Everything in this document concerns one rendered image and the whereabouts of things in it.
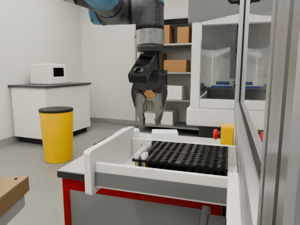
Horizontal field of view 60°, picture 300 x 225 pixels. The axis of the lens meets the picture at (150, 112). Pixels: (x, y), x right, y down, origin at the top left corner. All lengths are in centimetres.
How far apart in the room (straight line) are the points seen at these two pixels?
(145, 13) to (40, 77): 382
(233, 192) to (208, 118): 107
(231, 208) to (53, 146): 305
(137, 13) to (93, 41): 507
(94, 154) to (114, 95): 489
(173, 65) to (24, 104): 246
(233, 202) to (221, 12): 119
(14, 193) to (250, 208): 65
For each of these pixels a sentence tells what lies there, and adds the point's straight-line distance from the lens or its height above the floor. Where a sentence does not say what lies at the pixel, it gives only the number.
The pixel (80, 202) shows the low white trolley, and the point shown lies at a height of 64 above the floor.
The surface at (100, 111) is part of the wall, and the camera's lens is 573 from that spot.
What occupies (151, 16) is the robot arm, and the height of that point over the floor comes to 125.
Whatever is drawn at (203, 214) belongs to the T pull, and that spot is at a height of 91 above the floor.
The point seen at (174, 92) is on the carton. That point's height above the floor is 75.
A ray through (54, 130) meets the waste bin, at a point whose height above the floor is 41.
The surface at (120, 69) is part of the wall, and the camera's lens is 541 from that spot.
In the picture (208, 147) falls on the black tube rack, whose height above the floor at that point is 90.
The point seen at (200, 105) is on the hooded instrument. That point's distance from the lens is 147.
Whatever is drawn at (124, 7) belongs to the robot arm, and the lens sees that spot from 70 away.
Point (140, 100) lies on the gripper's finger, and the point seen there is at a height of 103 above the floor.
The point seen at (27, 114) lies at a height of 47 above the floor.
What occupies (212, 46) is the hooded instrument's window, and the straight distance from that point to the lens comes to 148.
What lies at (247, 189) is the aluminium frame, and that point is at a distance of 30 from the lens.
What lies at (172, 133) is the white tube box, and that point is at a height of 81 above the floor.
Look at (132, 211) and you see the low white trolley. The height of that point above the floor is 64.
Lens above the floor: 111
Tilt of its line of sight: 9 degrees down
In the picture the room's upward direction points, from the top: straight up
